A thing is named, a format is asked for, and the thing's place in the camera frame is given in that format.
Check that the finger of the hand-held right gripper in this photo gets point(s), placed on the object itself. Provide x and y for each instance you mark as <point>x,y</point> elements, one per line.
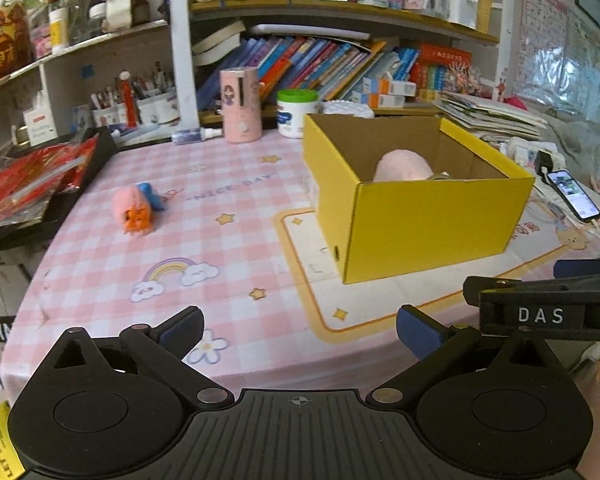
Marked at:
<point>540,315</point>
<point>580,268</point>

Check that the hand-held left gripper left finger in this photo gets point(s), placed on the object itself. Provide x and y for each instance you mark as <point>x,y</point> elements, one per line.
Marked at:
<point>182,327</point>

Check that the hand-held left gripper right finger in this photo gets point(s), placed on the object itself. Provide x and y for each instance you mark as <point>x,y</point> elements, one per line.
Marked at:
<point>415,332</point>

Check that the yellow cardboard box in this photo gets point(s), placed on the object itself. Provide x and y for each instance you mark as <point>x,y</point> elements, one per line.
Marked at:
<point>420,230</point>

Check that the black charger adapter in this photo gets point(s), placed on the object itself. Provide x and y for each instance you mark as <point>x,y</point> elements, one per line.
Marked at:
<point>544,161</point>

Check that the pink checked tablecloth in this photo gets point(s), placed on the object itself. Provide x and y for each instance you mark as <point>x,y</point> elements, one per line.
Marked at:
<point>230,220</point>

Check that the small pink orange plush toy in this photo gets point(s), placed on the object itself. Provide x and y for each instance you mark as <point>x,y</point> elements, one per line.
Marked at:
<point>130,205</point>

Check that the clear plastic sheet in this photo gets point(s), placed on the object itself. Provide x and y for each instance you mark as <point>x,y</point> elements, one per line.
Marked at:
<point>580,135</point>

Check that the large pink plush toy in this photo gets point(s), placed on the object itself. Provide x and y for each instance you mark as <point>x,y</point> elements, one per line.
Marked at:
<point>402,165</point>

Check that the stack of paper booklets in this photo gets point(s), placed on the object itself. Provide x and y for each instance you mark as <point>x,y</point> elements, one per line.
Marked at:
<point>490,112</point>

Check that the small clear spray bottle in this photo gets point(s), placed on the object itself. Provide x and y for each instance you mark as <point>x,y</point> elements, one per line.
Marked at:
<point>192,136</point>

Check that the black tray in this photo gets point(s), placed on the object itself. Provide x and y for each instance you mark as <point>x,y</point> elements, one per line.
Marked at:
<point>102,150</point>

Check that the yellow label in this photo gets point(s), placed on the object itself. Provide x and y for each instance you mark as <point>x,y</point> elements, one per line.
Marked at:
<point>0,440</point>

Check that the pile of red packets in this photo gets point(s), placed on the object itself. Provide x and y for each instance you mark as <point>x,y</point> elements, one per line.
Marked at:
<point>25,180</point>

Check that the white pen cup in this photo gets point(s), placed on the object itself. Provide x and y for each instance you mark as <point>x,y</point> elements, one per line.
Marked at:
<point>462,12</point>
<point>105,116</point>
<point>155,110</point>

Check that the pink cartoon cylinder dispenser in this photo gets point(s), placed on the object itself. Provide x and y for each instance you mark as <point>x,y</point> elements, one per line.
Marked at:
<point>240,110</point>

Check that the red white tall toy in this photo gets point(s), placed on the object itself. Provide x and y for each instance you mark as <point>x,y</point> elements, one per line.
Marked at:
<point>128,102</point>

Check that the white ribbed tissue pack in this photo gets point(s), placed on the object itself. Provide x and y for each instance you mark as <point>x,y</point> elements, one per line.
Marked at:
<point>347,108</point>

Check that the white orange medicine box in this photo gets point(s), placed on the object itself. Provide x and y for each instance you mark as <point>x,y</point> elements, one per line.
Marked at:
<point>380,100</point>
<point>377,86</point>

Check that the white jar green lid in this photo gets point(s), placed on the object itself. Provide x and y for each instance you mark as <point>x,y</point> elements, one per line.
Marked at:
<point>295,120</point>

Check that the white box red label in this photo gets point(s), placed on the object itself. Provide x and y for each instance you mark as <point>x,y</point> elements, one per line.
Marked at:
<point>40,127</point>

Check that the red boxed book set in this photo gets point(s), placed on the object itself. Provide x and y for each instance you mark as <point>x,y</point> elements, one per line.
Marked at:
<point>445,55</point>

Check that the white shelving unit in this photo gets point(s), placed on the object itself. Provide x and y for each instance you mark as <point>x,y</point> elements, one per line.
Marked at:
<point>182,60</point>

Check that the thick dark-covered book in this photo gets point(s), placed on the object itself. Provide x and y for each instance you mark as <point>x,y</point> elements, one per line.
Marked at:
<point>215,56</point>
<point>220,35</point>

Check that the long row of colourful books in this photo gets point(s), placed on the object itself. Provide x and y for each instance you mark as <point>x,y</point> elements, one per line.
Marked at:
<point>305,62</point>

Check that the pink packet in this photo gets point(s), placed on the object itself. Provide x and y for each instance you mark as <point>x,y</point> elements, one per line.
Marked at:
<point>40,40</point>

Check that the dark brown bottle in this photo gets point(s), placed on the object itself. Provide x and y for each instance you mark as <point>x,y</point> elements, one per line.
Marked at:
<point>140,8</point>

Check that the white yellow tube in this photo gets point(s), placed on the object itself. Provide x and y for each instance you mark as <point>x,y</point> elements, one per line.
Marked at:
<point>58,30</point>

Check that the wooden bookshelf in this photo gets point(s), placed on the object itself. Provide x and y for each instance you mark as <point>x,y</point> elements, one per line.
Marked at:
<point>355,10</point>

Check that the white paper bag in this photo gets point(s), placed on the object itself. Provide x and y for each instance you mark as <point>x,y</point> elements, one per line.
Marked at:
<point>117,5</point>

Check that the fortune god figure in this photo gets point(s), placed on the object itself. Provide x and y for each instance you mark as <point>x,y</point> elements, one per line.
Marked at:
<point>2,45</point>

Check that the plastic-covered wall sheet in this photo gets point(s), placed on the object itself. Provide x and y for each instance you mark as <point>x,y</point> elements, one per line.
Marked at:
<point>592,70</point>

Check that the pink wall chart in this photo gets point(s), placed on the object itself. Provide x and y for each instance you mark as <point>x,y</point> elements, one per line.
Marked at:
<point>540,35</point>

